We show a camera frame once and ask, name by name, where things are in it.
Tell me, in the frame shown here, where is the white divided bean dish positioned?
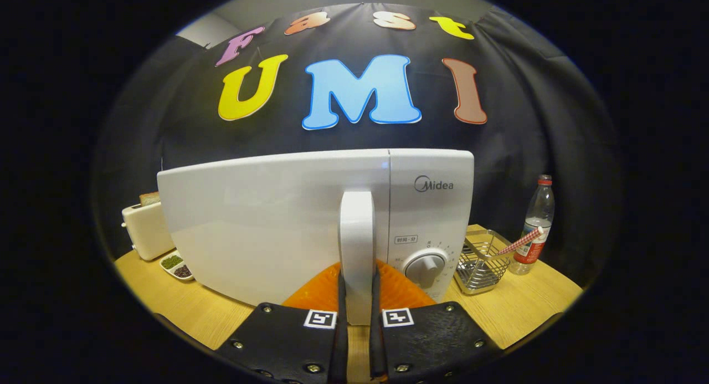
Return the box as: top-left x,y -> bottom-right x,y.
160,250 -> 195,281

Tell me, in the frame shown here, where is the cream toaster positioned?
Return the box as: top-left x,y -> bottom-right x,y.
121,198 -> 176,262

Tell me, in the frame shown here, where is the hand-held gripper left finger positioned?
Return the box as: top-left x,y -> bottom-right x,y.
213,260 -> 348,384

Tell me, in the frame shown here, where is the red checkered straw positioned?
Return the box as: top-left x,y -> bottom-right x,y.
495,226 -> 545,257

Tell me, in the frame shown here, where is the white microwave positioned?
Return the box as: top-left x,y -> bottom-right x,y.
157,148 -> 475,325

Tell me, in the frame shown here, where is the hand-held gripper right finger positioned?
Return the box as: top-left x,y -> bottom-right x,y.
370,259 -> 505,384

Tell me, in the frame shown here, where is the metal wire basket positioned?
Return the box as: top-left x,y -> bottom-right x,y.
454,229 -> 513,295

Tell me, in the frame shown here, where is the clear plastic water bottle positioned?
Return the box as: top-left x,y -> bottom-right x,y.
509,175 -> 556,275

